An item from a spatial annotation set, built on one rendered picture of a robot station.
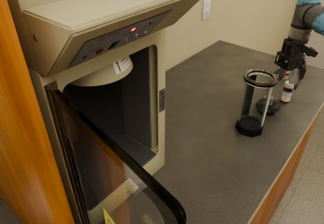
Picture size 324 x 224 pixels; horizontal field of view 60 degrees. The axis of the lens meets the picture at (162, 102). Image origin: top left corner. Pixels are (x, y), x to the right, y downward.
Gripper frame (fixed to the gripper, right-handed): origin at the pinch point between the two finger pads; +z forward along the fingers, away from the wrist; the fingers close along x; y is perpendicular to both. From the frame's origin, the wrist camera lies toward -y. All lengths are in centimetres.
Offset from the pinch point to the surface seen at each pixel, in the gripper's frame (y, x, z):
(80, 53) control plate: 84, 32, -42
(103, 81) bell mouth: 79, 19, -29
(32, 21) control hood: 90, 30, -47
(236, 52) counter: -11, -50, 9
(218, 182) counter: 50, 26, 9
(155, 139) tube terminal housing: 65, 12, -2
